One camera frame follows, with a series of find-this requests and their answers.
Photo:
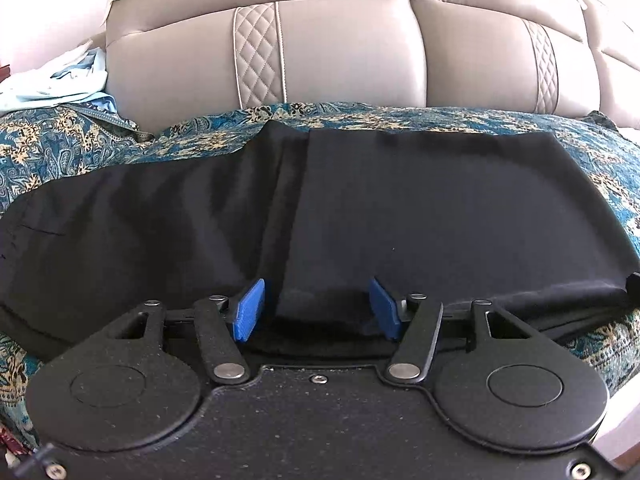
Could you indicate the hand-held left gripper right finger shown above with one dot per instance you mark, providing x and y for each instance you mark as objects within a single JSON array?
[{"x": 385, "y": 311}]

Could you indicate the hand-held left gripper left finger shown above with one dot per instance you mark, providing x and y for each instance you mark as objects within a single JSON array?
[{"x": 250, "y": 311}]

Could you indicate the black pants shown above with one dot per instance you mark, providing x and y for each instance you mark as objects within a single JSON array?
[{"x": 400, "y": 210}]

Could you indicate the blue cloth with patterned trim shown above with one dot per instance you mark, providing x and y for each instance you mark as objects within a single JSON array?
[{"x": 117, "y": 122}]

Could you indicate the teal paisley blanket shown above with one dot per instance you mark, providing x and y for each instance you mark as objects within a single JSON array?
[{"x": 50, "y": 150}]

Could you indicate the beige padded leather headboard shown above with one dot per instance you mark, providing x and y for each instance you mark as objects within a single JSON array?
[{"x": 350, "y": 50}]

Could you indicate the light blue cloth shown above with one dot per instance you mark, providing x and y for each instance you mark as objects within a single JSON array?
[{"x": 55, "y": 82}]

